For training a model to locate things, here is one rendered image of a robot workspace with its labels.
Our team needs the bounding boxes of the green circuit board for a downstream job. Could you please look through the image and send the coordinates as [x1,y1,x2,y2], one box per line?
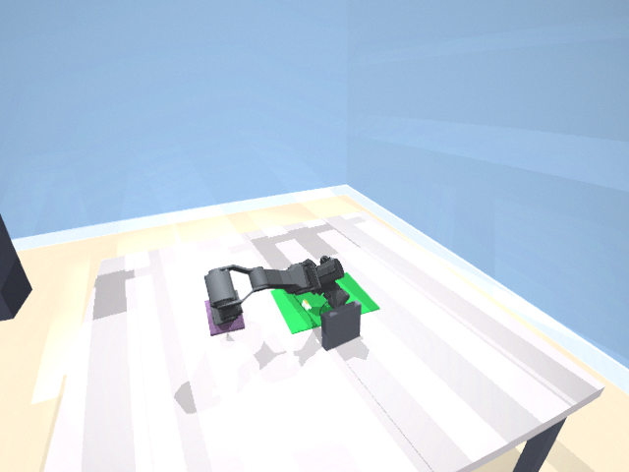
[270,272,379,334]

